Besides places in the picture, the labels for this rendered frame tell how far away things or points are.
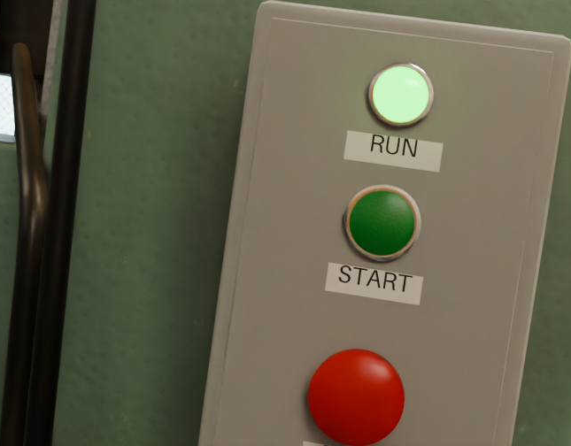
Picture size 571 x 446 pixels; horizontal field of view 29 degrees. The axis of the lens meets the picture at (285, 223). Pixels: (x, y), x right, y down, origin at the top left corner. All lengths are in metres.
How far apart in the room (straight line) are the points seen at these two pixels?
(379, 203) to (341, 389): 0.06
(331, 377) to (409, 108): 0.09
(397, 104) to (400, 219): 0.03
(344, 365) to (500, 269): 0.06
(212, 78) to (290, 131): 0.08
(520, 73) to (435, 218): 0.05
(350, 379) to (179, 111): 0.13
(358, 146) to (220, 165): 0.08
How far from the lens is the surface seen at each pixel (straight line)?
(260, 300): 0.35
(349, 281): 0.34
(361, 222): 0.34
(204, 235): 0.41
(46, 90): 0.47
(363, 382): 0.34
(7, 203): 0.48
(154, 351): 0.42
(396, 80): 0.34
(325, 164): 0.34
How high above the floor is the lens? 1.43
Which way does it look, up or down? 4 degrees down
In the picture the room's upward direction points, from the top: 8 degrees clockwise
